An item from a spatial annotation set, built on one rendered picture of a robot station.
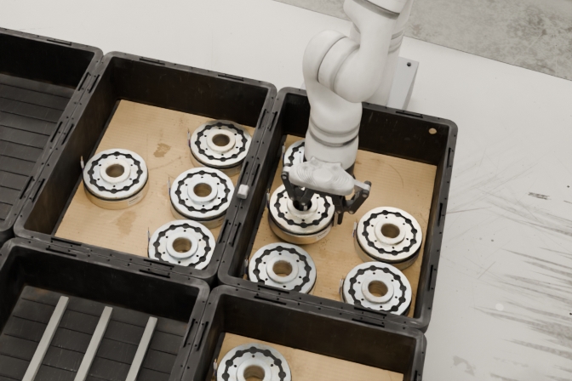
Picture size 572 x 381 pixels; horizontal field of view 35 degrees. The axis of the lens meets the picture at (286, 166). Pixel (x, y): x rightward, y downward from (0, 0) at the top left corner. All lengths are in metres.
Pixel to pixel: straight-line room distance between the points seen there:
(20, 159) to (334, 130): 0.58
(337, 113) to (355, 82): 0.08
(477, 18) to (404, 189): 1.72
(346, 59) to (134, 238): 0.48
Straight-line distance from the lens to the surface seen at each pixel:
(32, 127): 1.61
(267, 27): 1.96
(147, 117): 1.60
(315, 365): 1.32
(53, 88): 1.67
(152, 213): 1.46
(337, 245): 1.44
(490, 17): 3.21
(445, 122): 1.50
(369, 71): 1.15
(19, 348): 1.36
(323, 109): 1.21
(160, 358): 1.33
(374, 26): 1.14
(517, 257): 1.65
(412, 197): 1.52
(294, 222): 1.40
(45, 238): 1.33
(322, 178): 1.25
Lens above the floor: 2.00
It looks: 50 degrees down
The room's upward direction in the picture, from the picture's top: 5 degrees clockwise
